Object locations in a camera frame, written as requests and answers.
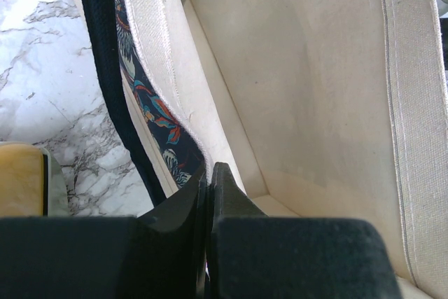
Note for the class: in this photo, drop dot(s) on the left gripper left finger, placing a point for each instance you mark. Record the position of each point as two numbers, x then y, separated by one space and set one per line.
160 254

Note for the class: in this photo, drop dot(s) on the cream canvas tote bag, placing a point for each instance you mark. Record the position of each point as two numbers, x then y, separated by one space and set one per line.
321 108

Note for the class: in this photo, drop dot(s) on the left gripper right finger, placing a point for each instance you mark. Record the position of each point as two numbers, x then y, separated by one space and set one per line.
252 255

